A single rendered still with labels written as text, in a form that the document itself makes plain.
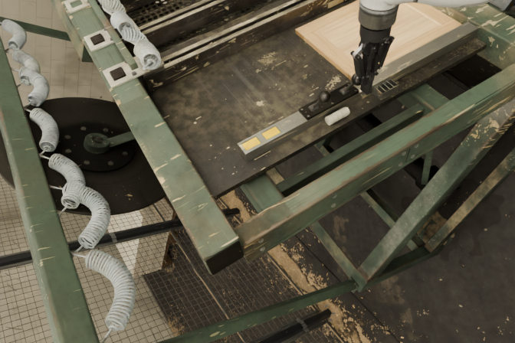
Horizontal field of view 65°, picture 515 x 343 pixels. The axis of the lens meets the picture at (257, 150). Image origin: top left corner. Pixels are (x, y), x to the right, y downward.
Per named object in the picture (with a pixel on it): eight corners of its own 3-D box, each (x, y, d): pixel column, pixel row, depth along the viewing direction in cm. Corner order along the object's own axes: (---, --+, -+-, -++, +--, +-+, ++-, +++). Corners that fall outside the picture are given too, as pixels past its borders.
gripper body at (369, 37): (373, 35, 96) (369, 65, 103) (400, 21, 98) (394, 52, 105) (352, 20, 100) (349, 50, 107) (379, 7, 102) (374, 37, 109)
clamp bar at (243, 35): (388, -15, 169) (398, -75, 150) (123, 109, 140) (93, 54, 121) (372, -25, 175) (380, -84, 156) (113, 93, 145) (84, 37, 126)
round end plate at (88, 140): (213, 189, 184) (9, 223, 135) (209, 197, 187) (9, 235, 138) (149, 89, 229) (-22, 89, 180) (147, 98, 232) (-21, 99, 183)
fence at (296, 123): (475, 37, 145) (479, 27, 141) (247, 162, 121) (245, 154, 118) (464, 31, 147) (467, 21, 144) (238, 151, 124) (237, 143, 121)
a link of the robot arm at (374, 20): (408, 1, 93) (403, 23, 98) (381, -15, 98) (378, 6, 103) (377, 16, 91) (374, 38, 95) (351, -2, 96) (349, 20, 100)
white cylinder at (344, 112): (329, 127, 126) (350, 115, 128) (330, 121, 124) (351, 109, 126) (324, 121, 128) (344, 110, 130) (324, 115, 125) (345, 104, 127)
